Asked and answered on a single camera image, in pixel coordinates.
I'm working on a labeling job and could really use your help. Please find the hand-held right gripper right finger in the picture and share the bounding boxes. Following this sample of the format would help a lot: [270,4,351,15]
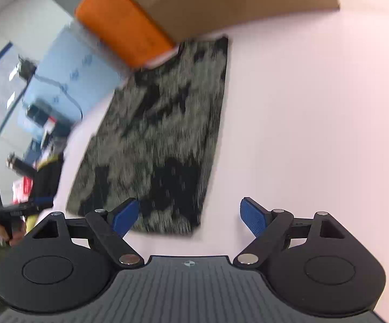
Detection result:
[233,197,355,270]

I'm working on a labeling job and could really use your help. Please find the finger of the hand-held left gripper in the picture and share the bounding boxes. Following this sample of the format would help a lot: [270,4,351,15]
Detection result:
[6,153,35,177]
[33,155,64,209]

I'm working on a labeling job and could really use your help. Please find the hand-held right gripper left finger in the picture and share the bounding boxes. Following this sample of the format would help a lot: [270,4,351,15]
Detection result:
[26,198,145,270]

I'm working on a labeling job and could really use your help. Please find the black grey patterned sweater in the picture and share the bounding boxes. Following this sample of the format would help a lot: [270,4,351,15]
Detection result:
[66,35,229,236]

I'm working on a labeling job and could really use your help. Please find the red packet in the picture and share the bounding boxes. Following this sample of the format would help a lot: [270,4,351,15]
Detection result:
[12,178,34,204]

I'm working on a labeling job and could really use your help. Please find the black device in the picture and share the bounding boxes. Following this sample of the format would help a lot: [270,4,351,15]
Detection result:
[26,99,58,126]

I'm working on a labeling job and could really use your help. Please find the light blue board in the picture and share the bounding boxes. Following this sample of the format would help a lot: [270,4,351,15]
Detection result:
[16,27,124,149]

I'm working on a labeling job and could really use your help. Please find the orange box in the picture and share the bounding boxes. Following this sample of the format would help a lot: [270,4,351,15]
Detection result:
[74,0,176,69]

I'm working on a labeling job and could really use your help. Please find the brown cardboard box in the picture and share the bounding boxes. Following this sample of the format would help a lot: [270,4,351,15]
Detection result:
[110,0,341,43]

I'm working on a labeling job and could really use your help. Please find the black cable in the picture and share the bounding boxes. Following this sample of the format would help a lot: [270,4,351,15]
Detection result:
[34,73,83,122]

